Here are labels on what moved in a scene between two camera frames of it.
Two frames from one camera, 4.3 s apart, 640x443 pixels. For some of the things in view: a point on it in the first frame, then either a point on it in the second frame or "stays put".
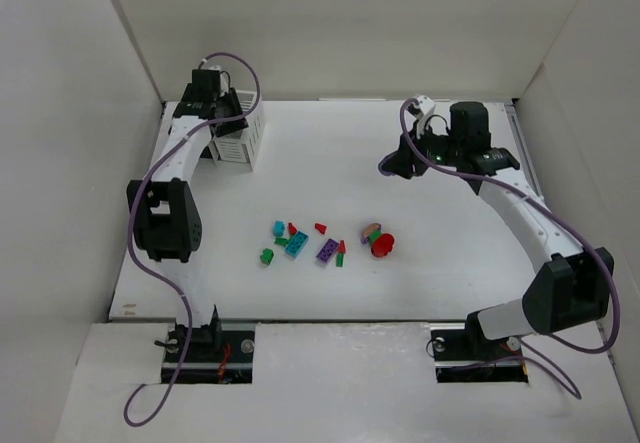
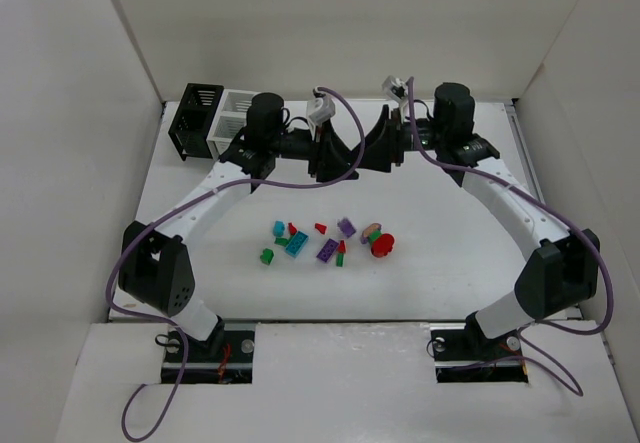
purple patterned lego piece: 369,229 stays put
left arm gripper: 232,114 -> 316,152
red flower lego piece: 383,245 stays put
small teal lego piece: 278,228 stays put
